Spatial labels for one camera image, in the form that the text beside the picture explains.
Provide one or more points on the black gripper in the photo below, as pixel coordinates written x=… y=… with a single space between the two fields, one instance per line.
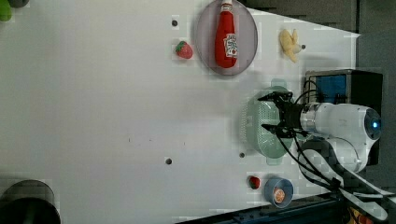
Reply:
x=289 y=114

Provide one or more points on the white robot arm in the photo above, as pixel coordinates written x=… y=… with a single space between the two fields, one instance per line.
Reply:
x=338 y=140

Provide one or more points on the black toaster oven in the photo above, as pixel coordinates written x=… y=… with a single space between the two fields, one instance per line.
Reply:
x=346 y=86

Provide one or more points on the blue bowl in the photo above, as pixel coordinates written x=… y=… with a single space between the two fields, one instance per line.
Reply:
x=282 y=183

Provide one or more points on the dark red toy strawberry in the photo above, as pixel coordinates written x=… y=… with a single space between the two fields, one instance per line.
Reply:
x=254 y=182

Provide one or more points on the plush peeled banana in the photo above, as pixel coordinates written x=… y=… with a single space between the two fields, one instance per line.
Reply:
x=289 y=44

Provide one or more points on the toy orange slice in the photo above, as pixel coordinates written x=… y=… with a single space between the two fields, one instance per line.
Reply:
x=279 y=195

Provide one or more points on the purple round plate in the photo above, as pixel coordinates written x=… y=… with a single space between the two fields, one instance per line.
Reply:
x=246 y=34

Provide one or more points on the red plush ketchup bottle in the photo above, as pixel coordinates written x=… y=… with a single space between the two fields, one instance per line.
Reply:
x=226 y=48

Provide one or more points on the pink toy strawberry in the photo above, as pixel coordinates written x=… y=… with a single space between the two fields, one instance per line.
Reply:
x=184 y=50

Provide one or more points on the green clamp knob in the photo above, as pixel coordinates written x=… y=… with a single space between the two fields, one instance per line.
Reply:
x=5 y=10

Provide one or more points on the black cylinder post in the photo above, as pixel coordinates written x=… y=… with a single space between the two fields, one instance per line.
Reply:
x=18 y=3

